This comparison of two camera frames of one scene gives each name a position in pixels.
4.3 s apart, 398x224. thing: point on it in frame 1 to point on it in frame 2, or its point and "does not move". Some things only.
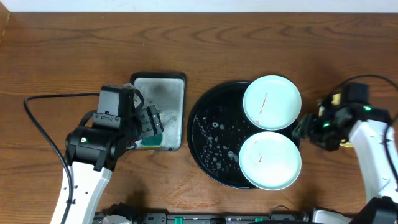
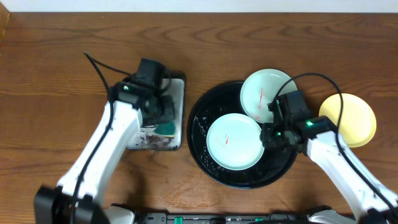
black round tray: (216, 130) does not move
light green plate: (270, 160) to (234, 142)
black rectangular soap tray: (166, 91) does not move
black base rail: (192, 218) does not move
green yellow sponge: (153, 142) to (166, 129)
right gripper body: (325, 134) to (277, 137)
